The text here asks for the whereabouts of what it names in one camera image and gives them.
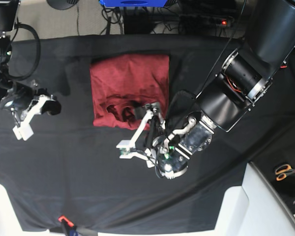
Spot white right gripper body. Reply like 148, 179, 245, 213
0, 80, 59, 128

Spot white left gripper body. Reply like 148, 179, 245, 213
131, 102, 165, 168

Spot red long-sleeve T-shirt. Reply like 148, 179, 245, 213
89, 54, 170, 130

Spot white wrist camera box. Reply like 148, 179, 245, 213
116, 140, 137, 159

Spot blue plastic box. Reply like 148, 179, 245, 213
99, 0, 167, 7

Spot black round stand base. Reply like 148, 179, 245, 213
46, 0, 79, 10

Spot white foam block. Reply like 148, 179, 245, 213
214, 162, 295, 236

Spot yellow-handled scissors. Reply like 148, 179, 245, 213
275, 164, 295, 181

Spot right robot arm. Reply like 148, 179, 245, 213
0, 0, 61, 128

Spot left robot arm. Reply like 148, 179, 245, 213
117, 0, 295, 179

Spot white power strip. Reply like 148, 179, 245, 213
179, 14, 235, 27

